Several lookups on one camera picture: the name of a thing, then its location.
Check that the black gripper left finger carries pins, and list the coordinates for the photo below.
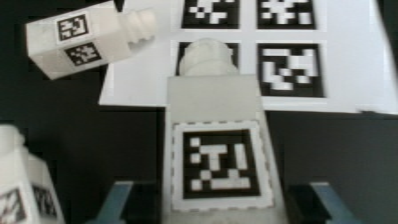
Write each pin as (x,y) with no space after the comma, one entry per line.
(129,206)

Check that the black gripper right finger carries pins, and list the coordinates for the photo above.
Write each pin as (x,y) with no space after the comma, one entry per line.
(315,205)

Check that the white fiducial marker sheet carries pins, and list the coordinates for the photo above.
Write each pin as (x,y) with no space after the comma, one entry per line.
(308,43)

